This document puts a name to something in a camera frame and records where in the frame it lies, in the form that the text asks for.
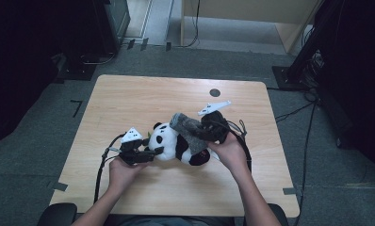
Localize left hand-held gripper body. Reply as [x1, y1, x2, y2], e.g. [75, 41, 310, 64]
[118, 126, 146, 166]

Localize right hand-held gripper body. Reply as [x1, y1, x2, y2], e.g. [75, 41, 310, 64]
[197, 100, 232, 145]

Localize grey fuzzy doll garment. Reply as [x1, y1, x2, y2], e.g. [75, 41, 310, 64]
[169, 112, 209, 155]

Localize panda plush toy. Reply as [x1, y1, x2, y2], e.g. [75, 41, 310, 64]
[147, 121, 221, 167]

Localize person's left hand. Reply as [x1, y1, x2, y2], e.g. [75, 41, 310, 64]
[108, 157, 152, 194]

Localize person's right hand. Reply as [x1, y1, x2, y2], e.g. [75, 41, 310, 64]
[206, 133, 244, 174]

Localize person's legs in jeans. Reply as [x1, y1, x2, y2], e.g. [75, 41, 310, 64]
[105, 215, 245, 226]

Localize black metal stand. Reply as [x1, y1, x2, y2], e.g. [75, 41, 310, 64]
[271, 0, 344, 92]

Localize light wooden cabinet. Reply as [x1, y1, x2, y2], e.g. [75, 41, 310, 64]
[179, 0, 321, 55]

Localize black equipment cabinet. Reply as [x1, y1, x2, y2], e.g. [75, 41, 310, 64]
[61, 0, 132, 65]

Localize dark curtain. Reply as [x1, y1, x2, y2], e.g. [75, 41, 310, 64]
[0, 0, 64, 149]
[317, 0, 375, 178]

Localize right hand-held gripper black cable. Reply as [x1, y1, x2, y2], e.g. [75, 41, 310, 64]
[226, 119, 253, 172]

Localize hand-held gripper black cable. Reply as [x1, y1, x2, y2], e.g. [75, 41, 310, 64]
[226, 119, 253, 172]
[93, 133, 127, 203]

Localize left hand-held gripper black cable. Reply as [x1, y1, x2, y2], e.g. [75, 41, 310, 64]
[93, 133, 127, 203]

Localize black floor base plate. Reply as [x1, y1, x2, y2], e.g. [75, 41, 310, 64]
[55, 62, 97, 84]

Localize coiled black floor cable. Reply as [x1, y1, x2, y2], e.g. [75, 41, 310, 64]
[80, 51, 116, 66]

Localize long black floor cable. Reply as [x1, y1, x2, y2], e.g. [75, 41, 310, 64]
[274, 100, 318, 226]

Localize thin black hanging cable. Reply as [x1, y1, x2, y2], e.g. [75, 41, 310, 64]
[175, 0, 201, 49]

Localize tangled cable bundle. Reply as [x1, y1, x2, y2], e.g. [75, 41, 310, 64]
[302, 50, 325, 92]

